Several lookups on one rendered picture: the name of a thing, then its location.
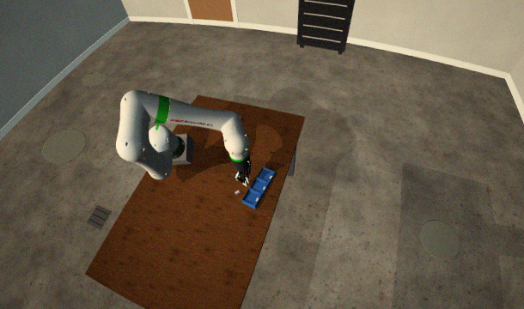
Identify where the blue three-compartment bin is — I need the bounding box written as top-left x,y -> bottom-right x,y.
242,167 -> 276,209

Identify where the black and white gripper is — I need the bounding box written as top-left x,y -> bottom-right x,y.
235,161 -> 252,186

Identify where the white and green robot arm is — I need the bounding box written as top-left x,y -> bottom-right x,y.
116,90 -> 250,179

